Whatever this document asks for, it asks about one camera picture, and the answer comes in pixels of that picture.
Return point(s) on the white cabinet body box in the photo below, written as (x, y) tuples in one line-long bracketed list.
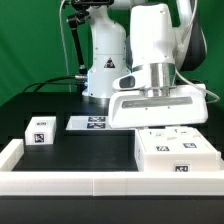
[(174, 162)]

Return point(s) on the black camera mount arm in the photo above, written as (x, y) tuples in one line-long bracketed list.
[(79, 18)]

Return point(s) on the white U-shaped fence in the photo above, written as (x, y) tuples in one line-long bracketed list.
[(101, 183)]

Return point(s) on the white cabinet door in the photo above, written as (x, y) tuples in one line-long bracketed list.
[(159, 140), (187, 140)]

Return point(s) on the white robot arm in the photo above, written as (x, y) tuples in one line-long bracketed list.
[(149, 96)]

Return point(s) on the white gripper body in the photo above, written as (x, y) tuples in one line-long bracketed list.
[(131, 109)]

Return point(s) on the white base marker plate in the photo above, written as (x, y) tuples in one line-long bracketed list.
[(88, 123)]

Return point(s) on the white cabinet top block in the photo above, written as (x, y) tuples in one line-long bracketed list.
[(41, 131)]

